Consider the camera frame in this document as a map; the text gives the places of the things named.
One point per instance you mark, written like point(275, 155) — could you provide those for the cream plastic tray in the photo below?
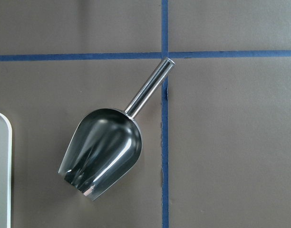
point(5, 171)

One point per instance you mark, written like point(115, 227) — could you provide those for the stainless steel ice scoop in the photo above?
point(108, 142)

